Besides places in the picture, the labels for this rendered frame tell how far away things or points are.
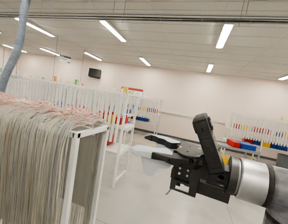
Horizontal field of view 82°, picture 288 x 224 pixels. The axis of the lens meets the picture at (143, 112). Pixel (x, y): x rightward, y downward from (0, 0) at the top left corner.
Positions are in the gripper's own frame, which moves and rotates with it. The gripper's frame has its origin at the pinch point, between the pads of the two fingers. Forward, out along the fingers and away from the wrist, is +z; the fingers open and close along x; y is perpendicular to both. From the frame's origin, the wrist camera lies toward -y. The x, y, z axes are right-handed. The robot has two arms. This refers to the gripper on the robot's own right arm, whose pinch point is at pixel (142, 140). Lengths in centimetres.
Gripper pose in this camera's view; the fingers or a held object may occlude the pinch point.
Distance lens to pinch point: 39.6
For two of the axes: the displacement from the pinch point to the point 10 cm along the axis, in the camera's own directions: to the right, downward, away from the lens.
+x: 4.0, -1.5, 9.0
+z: -9.1, -1.8, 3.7
